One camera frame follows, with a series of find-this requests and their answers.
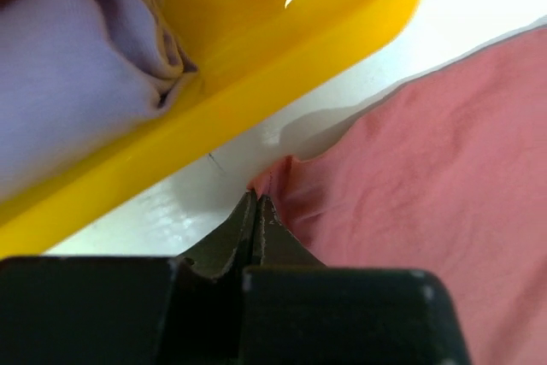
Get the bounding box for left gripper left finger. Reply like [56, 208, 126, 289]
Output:
[176, 191, 256, 281]

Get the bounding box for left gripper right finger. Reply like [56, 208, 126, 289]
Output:
[250, 196, 324, 267]

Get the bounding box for salmon pink t-shirt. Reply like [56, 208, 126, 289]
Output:
[250, 26, 546, 364]

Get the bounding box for yellow plastic tray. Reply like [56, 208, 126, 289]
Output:
[1, 0, 419, 256]

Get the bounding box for rolled lilac t-shirt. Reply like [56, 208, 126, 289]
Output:
[1, 0, 197, 199]

